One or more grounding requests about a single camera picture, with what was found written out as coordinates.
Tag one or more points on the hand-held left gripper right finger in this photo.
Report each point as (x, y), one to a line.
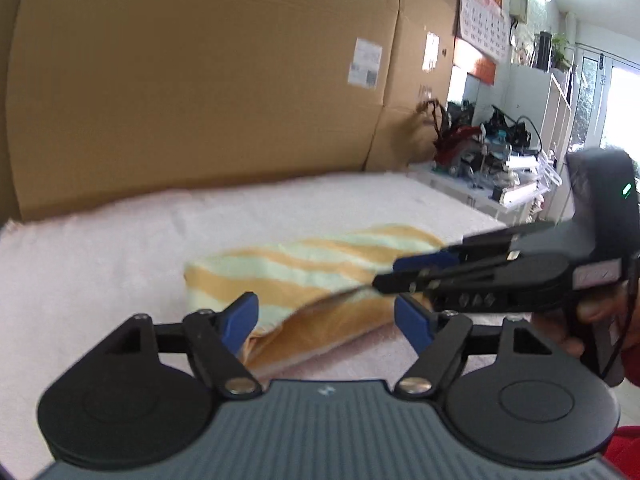
(412, 320)

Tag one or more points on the white wall box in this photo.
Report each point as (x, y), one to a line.
(518, 5)

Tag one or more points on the green potted plant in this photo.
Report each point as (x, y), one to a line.
(560, 50)

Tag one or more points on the red wall calendar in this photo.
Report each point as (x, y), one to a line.
(480, 15)

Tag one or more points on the pink towel blanket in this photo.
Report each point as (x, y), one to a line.
(125, 240)

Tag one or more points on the person's red clothing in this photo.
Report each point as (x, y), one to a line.
(625, 452)

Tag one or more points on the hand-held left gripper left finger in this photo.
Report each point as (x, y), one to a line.
(240, 317)

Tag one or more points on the orange white striped shirt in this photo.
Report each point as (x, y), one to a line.
(300, 270)

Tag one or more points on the white shipping label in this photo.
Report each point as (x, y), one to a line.
(431, 51)
(364, 62)

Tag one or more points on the large cardboard box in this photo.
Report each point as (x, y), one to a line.
(175, 85)

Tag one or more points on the person's right hand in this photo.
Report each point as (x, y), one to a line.
(597, 312)

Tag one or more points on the glass door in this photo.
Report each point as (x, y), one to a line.
(600, 100)

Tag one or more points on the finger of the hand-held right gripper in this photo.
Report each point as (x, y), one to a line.
(395, 282)
(425, 262)

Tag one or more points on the white shelf unit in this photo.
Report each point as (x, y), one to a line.
(545, 110)

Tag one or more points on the cluttered white table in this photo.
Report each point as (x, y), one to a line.
(520, 195)

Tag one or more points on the person's right forearm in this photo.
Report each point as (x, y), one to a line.
(632, 372)

